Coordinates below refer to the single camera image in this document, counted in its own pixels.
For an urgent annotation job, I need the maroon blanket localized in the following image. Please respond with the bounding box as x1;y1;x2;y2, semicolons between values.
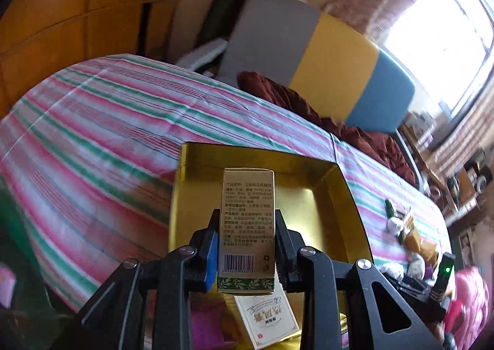
237;71;417;186

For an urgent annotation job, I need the person's pink clothing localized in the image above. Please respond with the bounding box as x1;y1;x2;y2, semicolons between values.
444;267;492;350

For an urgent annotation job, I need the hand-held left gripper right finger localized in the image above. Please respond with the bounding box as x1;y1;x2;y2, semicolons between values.
275;209;444;350

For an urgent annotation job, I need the window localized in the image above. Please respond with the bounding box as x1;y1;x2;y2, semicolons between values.
380;0;494;115

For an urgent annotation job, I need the wooden side table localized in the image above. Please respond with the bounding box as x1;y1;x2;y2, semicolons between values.
401;119;479;219

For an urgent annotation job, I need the magenta packet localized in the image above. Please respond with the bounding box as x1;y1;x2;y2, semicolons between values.
192;296;242;350

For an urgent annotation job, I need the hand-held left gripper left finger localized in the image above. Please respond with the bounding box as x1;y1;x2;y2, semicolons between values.
71;209;220;350

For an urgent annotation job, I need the grey yellow blue sofa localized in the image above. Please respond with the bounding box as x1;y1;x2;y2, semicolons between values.
216;0;429;196

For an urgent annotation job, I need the beige barcode carton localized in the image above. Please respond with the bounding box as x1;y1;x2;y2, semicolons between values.
217;167;276;294

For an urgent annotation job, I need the gold cardboard box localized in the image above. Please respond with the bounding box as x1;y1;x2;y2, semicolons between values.
169;143;374;350

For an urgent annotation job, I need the pink object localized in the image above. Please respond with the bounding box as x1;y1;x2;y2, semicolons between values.
0;264;17;306

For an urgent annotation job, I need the yellow sponge block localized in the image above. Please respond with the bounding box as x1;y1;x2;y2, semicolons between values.
401;215;440;262

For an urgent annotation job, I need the green rice cracker packet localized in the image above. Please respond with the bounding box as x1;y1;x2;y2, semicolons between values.
384;199;405;237

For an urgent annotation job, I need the white and gold carton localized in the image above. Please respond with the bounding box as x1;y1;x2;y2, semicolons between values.
232;292;301;347

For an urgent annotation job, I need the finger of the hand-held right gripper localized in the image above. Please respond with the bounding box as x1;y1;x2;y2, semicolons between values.
386;274;430;296

